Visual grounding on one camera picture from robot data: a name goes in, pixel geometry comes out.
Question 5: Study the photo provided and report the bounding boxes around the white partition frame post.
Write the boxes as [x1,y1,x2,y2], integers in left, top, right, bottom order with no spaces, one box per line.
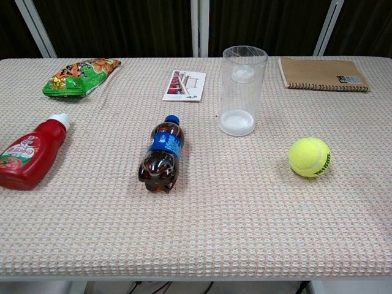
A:
[14,0,58,59]
[312,0,345,57]
[189,0,210,58]

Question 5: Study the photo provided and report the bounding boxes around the brown spiral notebook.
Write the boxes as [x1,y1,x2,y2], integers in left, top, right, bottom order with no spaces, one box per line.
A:
[277,56,371,93]

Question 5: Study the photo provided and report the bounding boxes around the green orange snack bag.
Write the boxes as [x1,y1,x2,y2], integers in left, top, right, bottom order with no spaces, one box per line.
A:
[42,58,122,99]

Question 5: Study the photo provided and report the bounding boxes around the small cola bottle blue label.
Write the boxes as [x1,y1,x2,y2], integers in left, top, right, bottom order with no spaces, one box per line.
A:
[137,115,186,194]

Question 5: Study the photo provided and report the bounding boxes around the red ketchup squeeze bottle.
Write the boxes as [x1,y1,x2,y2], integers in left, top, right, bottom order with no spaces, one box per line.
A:
[0,113,70,191]

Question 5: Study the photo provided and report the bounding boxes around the beige waffle-weave tablecloth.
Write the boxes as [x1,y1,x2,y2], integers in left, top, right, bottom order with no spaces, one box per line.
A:
[0,56,392,277]

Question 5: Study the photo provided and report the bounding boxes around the transparent plastic cup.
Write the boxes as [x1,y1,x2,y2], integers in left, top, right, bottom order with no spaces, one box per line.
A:
[218,45,270,137]

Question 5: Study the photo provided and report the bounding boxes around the white postcard with red picture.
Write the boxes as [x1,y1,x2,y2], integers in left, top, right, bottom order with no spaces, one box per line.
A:
[162,69,206,102]

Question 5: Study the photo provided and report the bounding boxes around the yellow tennis ball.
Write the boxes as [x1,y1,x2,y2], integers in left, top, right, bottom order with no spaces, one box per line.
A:
[288,137,333,178]

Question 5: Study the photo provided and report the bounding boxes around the black cable bundle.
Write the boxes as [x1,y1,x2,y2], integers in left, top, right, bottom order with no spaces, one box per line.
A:
[122,281,215,294]

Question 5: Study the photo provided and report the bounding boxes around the white table frame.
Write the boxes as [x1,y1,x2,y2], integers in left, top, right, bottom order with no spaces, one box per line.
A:
[0,273,392,294]

